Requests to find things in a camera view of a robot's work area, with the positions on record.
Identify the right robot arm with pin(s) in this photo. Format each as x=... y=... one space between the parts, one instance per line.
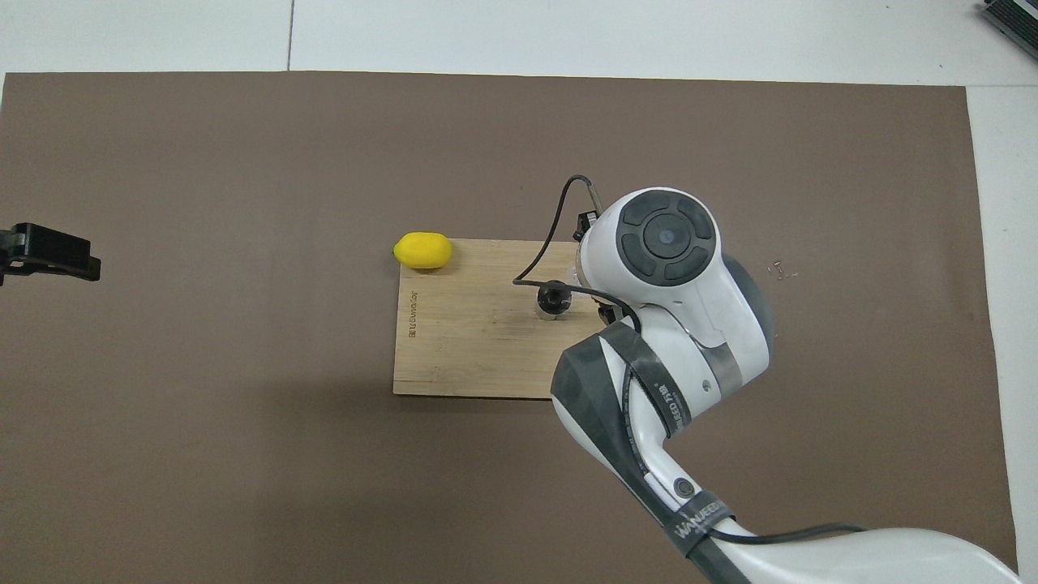
x=689 y=324

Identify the small silver black-topped container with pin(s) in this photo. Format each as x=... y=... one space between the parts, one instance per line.
x=555 y=297

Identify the wooden cutting board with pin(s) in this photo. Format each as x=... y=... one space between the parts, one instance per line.
x=470 y=332

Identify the yellow lemon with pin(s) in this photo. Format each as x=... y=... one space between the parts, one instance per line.
x=423 y=251

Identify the grey ribbed object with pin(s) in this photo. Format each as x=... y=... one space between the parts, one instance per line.
x=1015 y=16

